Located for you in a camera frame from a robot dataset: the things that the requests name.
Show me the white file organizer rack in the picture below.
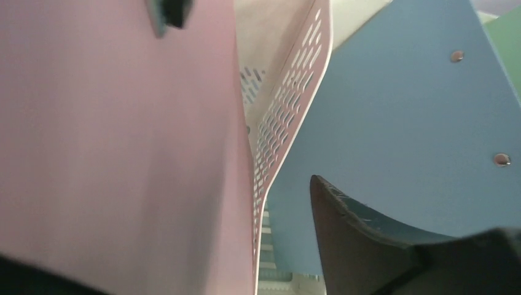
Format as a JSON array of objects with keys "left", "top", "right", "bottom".
[{"left": 234, "top": 0, "right": 388, "bottom": 294}]

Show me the blue folder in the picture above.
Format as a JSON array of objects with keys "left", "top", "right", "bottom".
[{"left": 267, "top": 1, "right": 520, "bottom": 275}]

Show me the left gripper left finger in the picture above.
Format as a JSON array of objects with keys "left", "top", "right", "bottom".
[{"left": 1, "top": 255, "right": 106, "bottom": 295}]

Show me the pink folder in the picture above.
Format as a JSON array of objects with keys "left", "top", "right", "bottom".
[{"left": 1, "top": 1, "right": 256, "bottom": 294}]

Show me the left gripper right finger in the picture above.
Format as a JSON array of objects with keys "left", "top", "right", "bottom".
[{"left": 310, "top": 175, "right": 520, "bottom": 294}]

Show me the green clipboard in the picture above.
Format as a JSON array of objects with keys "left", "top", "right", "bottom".
[{"left": 485, "top": 6, "right": 520, "bottom": 99}]

